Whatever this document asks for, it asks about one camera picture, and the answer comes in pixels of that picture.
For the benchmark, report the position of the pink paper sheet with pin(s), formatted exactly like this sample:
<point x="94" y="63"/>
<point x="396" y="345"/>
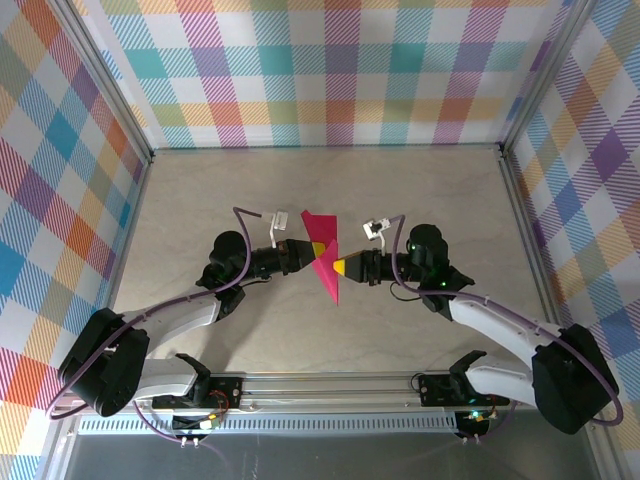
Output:
<point x="327" y="280"/>

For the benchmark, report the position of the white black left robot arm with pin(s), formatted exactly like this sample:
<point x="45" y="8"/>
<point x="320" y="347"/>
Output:
<point x="175" y="312"/>

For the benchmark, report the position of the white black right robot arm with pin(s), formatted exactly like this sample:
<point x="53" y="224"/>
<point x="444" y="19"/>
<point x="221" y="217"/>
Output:
<point x="500" y="325"/>

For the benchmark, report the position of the grey metal panel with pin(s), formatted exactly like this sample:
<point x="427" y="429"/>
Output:
<point x="350" y="460"/>

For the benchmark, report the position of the aluminium table side rail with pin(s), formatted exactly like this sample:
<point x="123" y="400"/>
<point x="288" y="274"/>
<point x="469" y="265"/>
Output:
<point x="121" y="265"/>
<point x="520" y="200"/>

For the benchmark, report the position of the aluminium table back rail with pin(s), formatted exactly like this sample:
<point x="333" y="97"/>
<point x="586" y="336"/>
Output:
<point x="325" y="146"/>

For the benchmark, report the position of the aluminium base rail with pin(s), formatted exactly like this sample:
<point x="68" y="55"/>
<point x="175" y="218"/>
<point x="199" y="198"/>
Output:
<point x="325" y="390"/>

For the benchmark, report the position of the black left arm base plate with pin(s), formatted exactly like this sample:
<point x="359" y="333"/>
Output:
<point x="232" y="387"/>

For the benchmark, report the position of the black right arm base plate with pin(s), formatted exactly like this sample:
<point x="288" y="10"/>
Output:
<point x="432" y="390"/>

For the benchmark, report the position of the short aluminium frame post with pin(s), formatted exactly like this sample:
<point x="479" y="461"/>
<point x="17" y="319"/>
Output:
<point x="602" y="460"/>
<point x="57" y="450"/>

